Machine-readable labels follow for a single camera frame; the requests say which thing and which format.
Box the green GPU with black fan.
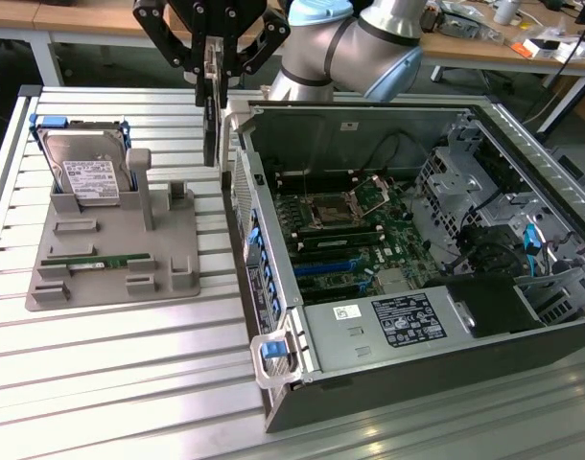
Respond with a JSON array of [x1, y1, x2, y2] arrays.
[[201, 36, 227, 168]]

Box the RAM slot with white clips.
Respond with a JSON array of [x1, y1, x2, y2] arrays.
[[274, 172, 359, 183], [295, 234, 386, 251], [272, 166, 356, 175], [289, 225, 380, 240]]

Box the hard disk with blue carrier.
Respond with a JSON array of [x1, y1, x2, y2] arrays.
[[28, 113, 139, 208]]

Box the CPU socket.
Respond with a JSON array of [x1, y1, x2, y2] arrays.
[[309, 195, 359, 229]]

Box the metal socket cover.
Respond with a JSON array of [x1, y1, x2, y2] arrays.
[[349, 174, 394, 217]]

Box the cluttered wooden desk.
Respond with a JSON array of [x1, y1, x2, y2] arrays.
[[416, 0, 585, 92]]

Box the green RAM stick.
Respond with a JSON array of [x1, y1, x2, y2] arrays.
[[66, 256, 130, 269], [304, 235, 375, 251]]

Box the metal disk bay cage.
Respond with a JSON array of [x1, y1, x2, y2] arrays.
[[414, 143, 507, 241]]

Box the blue expansion slot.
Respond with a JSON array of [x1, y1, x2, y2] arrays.
[[292, 260, 363, 279]]

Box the white cylinder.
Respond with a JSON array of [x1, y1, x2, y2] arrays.
[[493, 0, 522, 26]]

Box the grey plastic parts rack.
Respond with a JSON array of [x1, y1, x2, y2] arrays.
[[25, 147, 202, 312]]

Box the green Dell motherboard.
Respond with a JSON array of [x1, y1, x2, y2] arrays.
[[270, 174, 442, 308]]

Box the long black expansion slot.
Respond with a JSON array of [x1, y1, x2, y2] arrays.
[[299, 281, 365, 297]]

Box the orange and black box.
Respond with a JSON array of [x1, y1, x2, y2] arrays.
[[510, 38, 562, 61]]

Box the silver chipset heatsink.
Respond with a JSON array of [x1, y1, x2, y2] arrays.
[[376, 270, 416, 293]]

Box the silver power supply with labels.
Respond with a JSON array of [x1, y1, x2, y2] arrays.
[[299, 286, 476, 375]]

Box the black plastic shroud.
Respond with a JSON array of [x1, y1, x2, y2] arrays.
[[438, 273, 546, 340]]

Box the open black PC case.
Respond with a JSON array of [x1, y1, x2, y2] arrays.
[[220, 98, 585, 435]]

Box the perforated metal disk bay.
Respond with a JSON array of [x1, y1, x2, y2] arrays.
[[512, 265, 585, 330]]

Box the wooden desk with white frame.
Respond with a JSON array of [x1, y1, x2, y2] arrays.
[[0, 0, 293, 87]]

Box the black wire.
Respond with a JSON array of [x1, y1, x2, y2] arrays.
[[378, 132, 421, 169]]

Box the blue wire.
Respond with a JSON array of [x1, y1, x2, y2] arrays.
[[523, 222, 539, 278]]

